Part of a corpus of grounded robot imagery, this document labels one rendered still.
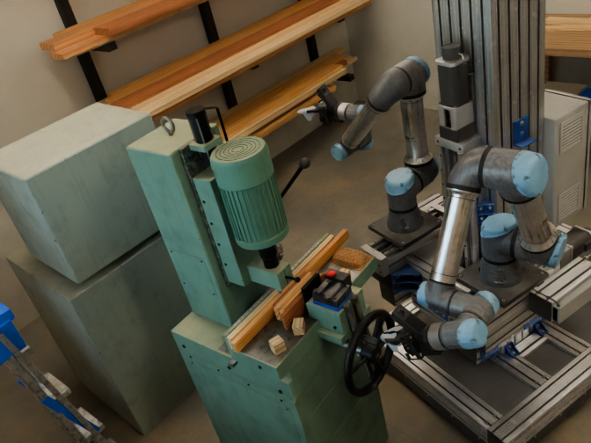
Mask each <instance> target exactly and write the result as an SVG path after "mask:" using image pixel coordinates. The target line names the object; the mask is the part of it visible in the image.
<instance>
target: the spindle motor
mask: <svg viewBox="0 0 591 443"><path fill-rule="evenodd" d="M210 163H211V166H212V169H213V172H214V174H215V179H216V182H217V184H218V187H219V190H220V193H221V195H222V198H223V203H224V205H225V208H226V211H227V215H228V217H229V220H230V225H231V227H232V230H233V233H234V236H235V238H236V242H237V244H238V245H239V246H240V247H242V248H244V249H247V250H262V249H265V248H268V247H271V246H274V245H276V244H277V243H279V242H280V241H282V240H283V239H284V238H285V237H286V236H287V234H288V232H289V225H288V219H287V216H286V213H285V209H284V206H283V202H282V198H281V193H280V189H279V186H278V182H277V179H276V176H275V172H274V166H273V162H272V159H271V156H270V152H269V148H268V145H267V143H266V142H265V141H264V140H263V139H261V138H259V137H256V136H246V137H239V138H236V139H233V140H230V141H227V142H225V143H223V144H221V145H219V146H218V147H216V148H215V149H214V150H213V151H212V153H211V156H210Z"/></svg>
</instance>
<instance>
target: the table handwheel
mask: <svg viewBox="0 0 591 443"><path fill-rule="evenodd" d="M382 319H383V320H384V321H385V322H386V326H387V330H389V329H391V328H393V327H395V323H394V320H393V319H392V318H390V313H389V312H388V311H386V310H384V309H375V310H373V311H371V312H369V313H368V314H367V315H366V316H364V317H363V319H362V320H361V321H360V322H359V324H358V325H357V327H356V329H355V330H354V333H353V335H352V337H351V339H348V340H347V341H346V343H345V344H343V345H338V344H335V343H333V342H331V341H328V340H325V339H324V341H325V342H326V343H329V344H332V345H336V346H338V347H340V348H343V349H345V350H347V351H346V356H345V360H344V369H343V374H344V382H345V385H346V388H347V390H348V392H349V393H350V394H351V395H352V396H355V397H364V396H367V395H369V394H370V393H372V392H373V391H374V390H375V389H376V388H377V387H378V385H379V384H380V383H381V381H382V380H383V377H384V376H385V375H386V373H387V370H388V368H389V366H390V362H391V359H392V356H393V353H394V352H393V351H392V350H391V348H390V347H389V346H388V345H386V349H385V353H384V356H383V361H382V363H380V362H379V359H380V358H381V355H382V350H381V347H380V346H379V345H378V346H374V345H371V344H369V343H366V344H361V343H359V342H360V340H361V337H362V335H363V333H364V331H365V330H366V329H367V328H368V326H369V325H370V324H371V323H372V322H373V321H375V320H376V324H375V328H374V332H373V336H372V337H375V338H377V336H378V331H379V328H380V324H381V321H382ZM356 353H357V354H359V355H361V359H360V360H359V361H358V363H357V364H356V365H354V366H353V364H354V355H355V354H356ZM366 361H367V362H369V363H371V364H376V366H377V368H378V371H377V373H376V375H375V376H374V378H373V379H372V380H371V382H370V383H369V384H368V385H366V386H365V387H363V388H361V389H358V388H356V386H355V385H354V379H353V374H354V373H355V372H356V371H357V370H358V369H359V368H360V367H361V366H362V365H363V364H364V363H365V362H366Z"/></svg>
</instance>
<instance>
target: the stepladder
mask: <svg viewBox="0 0 591 443"><path fill-rule="evenodd" d="M14 318H15V316H14V314H13V313H12V311H11V309H9V308H8V307H6V306H5V305H3V304H2V303H1V302H0V366H1V365H2V364H5V365H6V366H7V367H8V368H9V369H10V370H11V372H12V373H13V374H14V375H15V376H16V377H17V378H18V381H17V383H19V384H20V385H22V386H23V387H25V388H26V389H27V390H28V391H29V392H30V393H31V394H32V395H33V397H34V398H35V399H36V400H37V401H38V402H39V403H40V404H41V406H42V407H43V408H44V409H45V410H46V411H47V412H48V413H49V415H50V416H51V417H52V418H53V419H54V420H55V421H56V422H57V424H58V425H59V426H60V427H61V428H62V429H63V430H64V431H65V432H66V433H67V434H68V435H69V436H70V437H71V438H72V440H73V441H74V442H75V443H90V441H91V440H93V441H94V442H95V443H117V442H115V441H114V440H113V439H111V438H109V439H105V438H104V437H103V436H102V435H101V434H100V432H102V431H103V430H104V429H105V427H104V425H103V424H102V423H101V422H100V421H98V420H97V419H96V418H95V417H94V416H93V415H91V414H90V413H89V412H87V411H86V410H85V409H83V408H82V407H80V408H79V409H78V410H77V409H76V408H75V407H74V406H73V405H72V404H71V403H70V402H69V400H68V399H67V398H66V397H67V396H68V395H69V394H70V393H71V391H70V389H69V388H68V387H67V386H66V385H64V384H63V383H62V382H60V381H59V380H57V379H56V378H55V377H54V376H53V375H52V374H50V373H46V374H45V375H44V374H43V373H42V372H41V371H40V370H39V369H38V368H37V367H36V366H35V365H34V364H33V363H32V362H31V361H30V360H29V359H28V358H27V356H29V355H30V354H31V353H33V350H32V348H31V347H30V346H29V345H27V344H26V343H25V341H24V340H23V338H22V337H21V336H20V334H19V333H18V331H17V329H16V328H15V326H14V324H13V323H12V321H11V320H13V319H14Z"/></svg>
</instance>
